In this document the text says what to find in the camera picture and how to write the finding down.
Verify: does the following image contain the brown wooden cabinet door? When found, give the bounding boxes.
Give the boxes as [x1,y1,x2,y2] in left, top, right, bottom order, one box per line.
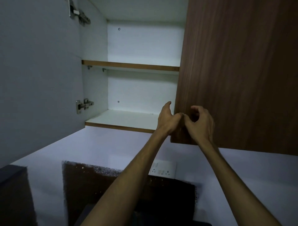
[170,0,298,156]

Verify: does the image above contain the white wall socket plate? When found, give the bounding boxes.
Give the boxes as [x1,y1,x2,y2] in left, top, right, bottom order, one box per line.
[149,159,177,179]

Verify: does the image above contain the black appliance top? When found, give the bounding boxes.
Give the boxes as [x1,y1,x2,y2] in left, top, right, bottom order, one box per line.
[74,203,213,226]

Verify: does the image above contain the white wall cabinet body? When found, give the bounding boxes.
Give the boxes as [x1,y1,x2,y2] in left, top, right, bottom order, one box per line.
[77,0,189,134]

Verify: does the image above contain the metal cabinet hinge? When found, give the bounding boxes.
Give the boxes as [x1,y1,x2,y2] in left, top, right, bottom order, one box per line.
[69,0,91,26]
[75,98,95,115]

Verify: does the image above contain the person's right forearm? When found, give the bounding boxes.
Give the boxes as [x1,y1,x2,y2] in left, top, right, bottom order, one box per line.
[197,139,284,226]

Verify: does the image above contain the person's left hand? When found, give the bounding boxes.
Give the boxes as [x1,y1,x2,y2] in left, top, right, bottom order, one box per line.
[156,101,185,136]

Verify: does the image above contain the dark side cabinet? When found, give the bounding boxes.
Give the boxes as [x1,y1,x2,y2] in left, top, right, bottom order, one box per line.
[0,164,38,226]

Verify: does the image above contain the dark speckled stone slab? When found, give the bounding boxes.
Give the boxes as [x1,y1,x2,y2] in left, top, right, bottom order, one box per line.
[61,160,202,226]

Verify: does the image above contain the person's left forearm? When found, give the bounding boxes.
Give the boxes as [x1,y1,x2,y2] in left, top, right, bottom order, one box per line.
[80,129,172,226]

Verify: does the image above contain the white-backed open cabinet door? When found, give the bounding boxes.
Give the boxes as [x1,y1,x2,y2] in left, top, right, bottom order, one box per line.
[0,0,86,168]

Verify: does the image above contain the white wood-edged cabinet shelf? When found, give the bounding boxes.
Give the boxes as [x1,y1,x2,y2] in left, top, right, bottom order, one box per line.
[81,60,180,75]

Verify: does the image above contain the person's right hand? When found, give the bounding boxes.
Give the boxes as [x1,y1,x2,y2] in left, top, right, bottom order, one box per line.
[183,105,215,145]

